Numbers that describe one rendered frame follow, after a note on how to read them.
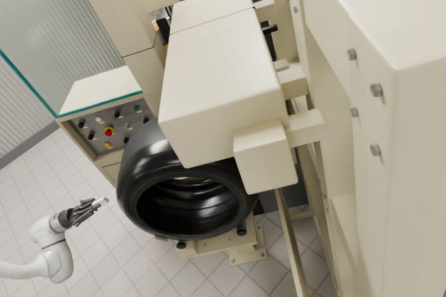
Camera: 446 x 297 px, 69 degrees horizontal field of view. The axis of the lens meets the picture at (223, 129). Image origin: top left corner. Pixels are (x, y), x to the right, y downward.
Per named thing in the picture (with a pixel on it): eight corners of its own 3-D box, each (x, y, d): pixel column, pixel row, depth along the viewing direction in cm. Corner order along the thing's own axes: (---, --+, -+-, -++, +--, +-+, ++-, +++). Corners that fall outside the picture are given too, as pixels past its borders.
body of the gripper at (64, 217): (56, 223, 138) (72, 216, 135) (62, 207, 144) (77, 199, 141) (71, 231, 142) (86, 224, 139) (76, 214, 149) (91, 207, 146)
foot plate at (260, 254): (227, 231, 245) (226, 230, 244) (261, 224, 241) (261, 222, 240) (229, 266, 226) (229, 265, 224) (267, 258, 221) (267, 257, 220)
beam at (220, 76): (187, 43, 118) (170, 3, 108) (255, 21, 114) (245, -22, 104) (182, 172, 73) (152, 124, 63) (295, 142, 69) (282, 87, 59)
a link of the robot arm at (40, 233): (64, 209, 151) (73, 237, 149) (42, 221, 156) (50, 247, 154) (44, 215, 141) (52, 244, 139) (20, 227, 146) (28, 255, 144)
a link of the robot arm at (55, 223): (52, 209, 146) (62, 205, 144) (69, 219, 151) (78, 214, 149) (46, 228, 139) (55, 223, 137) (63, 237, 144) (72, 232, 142)
